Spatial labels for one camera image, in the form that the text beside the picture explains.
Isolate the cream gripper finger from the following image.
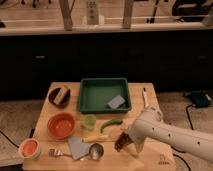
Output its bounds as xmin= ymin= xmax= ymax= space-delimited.
xmin=135 ymin=141 xmax=144 ymax=153

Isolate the brown grape bunch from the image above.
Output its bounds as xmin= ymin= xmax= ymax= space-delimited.
xmin=114 ymin=133 xmax=132 ymax=152

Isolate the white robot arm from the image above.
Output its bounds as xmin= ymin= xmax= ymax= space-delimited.
xmin=127 ymin=107 xmax=213 ymax=163

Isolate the red bowl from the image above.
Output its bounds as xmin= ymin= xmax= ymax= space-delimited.
xmin=47 ymin=112 xmax=75 ymax=140

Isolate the green chili pepper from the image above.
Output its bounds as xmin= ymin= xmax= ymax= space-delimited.
xmin=100 ymin=119 xmax=123 ymax=133

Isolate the metal measuring scoop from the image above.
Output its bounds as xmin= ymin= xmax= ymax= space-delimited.
xmin=81 ymin=143 xmax=104 ymax=160

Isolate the grey sponge in tray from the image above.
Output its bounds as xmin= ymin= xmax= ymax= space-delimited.
xmin=107 ymin=95 xmax=125 ymax=109

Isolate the small green cup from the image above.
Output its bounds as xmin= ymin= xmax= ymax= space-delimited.
xmin=82 ymin=114 xmax=96 ymax=130

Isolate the grey cloth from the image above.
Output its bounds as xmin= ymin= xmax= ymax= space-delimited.
xmin=68 ymin=136 xmax=90 ymax=160

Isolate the green plastic tray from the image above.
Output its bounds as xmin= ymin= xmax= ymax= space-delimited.
xmin=78 ymin=78 xmax=132 ymax=113

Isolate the black device on floor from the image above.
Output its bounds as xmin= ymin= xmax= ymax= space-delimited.
xmin=189 ymin=92 xmax=211 ymax=108

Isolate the metal fork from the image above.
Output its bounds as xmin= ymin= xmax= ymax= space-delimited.
xmin=49 ymin=149 xmax=70 ymax=158

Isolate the beige sponge block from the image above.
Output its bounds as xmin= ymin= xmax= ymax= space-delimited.
xmin=54 ymin=86 xmax=68 ymax=104

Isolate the orange cup with rim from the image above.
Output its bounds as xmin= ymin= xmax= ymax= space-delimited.
xmin=18 ymin=138 xmax=41 ymax=159

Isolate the white handled black spoon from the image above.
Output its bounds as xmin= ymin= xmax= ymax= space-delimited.
xmin=142 ymin=88 xmax=149 ymax=108

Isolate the black cable on floor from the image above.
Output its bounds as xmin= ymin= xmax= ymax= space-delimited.
xmin=170 ymin=103 xmax=198 ymax=155

